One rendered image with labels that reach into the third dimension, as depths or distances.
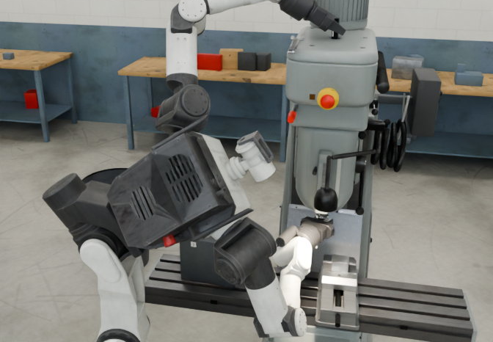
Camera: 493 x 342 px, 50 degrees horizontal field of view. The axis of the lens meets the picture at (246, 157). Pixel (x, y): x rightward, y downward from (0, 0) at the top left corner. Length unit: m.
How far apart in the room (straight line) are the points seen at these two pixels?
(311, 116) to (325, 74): 0.19
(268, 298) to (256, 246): 0.15
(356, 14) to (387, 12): 4.07
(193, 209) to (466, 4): 5.03
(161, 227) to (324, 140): 0.64
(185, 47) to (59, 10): 5.38
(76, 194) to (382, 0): 4.80
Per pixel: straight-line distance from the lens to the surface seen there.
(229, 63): 5.67
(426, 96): 1.98
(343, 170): 1.76
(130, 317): 1.70
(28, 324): 3.63
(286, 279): 1.68
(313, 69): 1.52
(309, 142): 1.72
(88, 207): 1.51
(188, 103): 1.43
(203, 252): 2.04
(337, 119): 1.65
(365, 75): 1.53
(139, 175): 1.37
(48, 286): 3.91
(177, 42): 1.53
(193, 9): 1.55
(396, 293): 2.14
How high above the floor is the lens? 2.18
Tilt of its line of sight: 23 degrees down
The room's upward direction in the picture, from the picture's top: straight up
